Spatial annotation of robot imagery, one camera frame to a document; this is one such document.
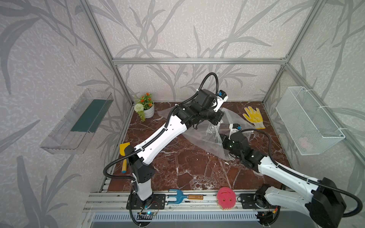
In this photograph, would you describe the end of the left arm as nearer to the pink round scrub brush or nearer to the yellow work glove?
the pink round scrub brush

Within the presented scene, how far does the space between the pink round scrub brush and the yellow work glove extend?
51 centimetres

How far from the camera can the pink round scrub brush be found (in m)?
0.72

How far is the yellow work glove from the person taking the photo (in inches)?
42.1

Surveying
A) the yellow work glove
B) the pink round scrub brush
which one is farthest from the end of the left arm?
the yellow work glove
